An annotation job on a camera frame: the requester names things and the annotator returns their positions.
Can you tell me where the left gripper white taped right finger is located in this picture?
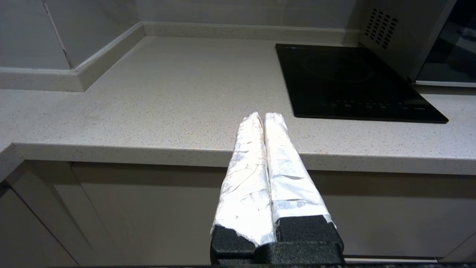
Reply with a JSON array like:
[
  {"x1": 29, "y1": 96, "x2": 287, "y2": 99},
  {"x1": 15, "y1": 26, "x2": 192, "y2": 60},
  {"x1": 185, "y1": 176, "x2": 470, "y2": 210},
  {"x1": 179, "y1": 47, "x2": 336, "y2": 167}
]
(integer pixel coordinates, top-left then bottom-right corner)
[{"x1": 260, "y1": 112, "x2": 345, "y2": 265}]

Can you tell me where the left gripper white taped left finger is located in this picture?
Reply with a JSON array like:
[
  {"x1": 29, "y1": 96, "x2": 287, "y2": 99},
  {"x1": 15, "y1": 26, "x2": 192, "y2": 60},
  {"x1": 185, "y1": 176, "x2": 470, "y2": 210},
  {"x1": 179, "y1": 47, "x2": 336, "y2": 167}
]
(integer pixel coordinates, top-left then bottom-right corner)
[{"x1": 210, "y1": 112, "x2": 277, "y2": 265}]

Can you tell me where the silver microwave door dark window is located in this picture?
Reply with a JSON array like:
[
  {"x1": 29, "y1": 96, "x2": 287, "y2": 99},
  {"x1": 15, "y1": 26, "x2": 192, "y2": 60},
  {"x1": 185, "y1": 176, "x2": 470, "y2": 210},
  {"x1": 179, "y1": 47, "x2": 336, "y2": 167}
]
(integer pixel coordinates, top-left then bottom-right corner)
[{"x1": 409, "y1": 0, "x2": 476, "y2": 88}]

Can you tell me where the silver Panasonic microwave oven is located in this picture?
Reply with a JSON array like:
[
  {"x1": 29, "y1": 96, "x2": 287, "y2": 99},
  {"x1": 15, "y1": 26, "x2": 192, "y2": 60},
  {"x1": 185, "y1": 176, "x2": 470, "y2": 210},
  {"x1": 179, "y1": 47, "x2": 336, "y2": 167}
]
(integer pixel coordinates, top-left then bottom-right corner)
[{"x1": 359, "y1": 0, "x2": 476, "y2": 88}]

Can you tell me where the grey cabinet front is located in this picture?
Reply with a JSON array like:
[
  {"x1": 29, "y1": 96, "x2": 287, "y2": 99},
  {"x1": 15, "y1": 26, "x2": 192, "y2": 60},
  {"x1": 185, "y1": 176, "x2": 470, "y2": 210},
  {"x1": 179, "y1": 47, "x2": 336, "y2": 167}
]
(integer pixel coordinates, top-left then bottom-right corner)
[
  {"x1": 15, "y1": 160, "x2": 231, "y2": 268},
  {"x1": 309, "y1": 169, "x2": 476, "y2": 262}
]

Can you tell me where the black induction cooktop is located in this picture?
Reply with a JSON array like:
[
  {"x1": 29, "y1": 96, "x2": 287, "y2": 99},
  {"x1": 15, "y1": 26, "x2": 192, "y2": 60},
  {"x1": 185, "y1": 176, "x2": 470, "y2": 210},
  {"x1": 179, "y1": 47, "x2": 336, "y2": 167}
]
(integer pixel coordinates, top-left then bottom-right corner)
[{"x1": 275, "y1": 44, "x2": 449, "y2": 124}]

